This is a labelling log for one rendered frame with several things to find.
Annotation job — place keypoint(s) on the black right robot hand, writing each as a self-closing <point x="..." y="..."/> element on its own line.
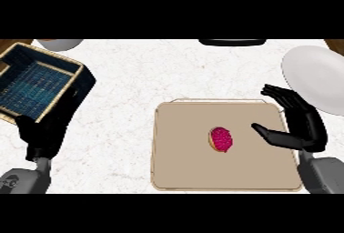
<point x="305" y="127"/>

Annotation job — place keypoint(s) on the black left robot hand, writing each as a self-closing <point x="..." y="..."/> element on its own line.
<point x="42" y="138"/>

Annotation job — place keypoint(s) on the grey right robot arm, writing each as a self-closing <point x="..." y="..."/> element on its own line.
<point x="321" y="174"/>

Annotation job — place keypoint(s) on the white round plate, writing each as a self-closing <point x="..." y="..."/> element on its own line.
<point x="321" y="77"/>

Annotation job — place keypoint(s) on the beige rectangular tray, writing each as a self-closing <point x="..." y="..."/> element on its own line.
<point x="224" y="145"/>

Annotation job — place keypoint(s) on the dark blue wicker basket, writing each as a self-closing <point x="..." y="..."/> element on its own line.
<point x="36" y="80"/>

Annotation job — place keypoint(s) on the grey round bowl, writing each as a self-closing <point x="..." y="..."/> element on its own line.
<point x="60" y="44"/>

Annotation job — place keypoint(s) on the black flat object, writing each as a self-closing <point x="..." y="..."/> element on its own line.
<point x="233" y="42"/>

